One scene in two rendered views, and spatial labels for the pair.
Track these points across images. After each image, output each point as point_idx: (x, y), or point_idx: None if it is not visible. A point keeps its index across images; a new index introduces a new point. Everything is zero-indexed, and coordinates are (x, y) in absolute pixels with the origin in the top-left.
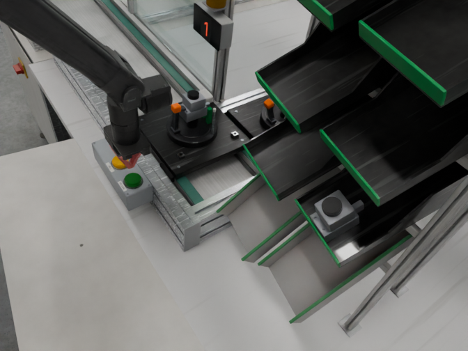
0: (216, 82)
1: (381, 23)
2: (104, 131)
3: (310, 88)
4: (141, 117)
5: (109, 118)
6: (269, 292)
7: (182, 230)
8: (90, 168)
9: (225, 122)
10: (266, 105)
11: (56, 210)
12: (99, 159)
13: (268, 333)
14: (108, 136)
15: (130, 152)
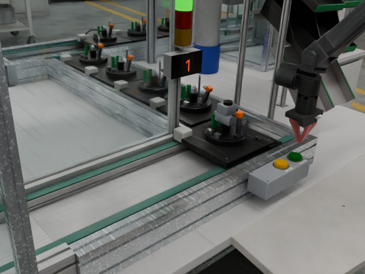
0: (177, 114)
1: None
2: (305, 120)
3: (319, 0)
4: (222, 159)
5: (314, 95)
6: (315, 136)
7: (316, 141)
8: (266, 216)
9: (207, 124)
10: (212, 88)
11: (325, 226)
12: (279, 180)
13: (339, 136)
14: (311, 116)
15: (318, 109)
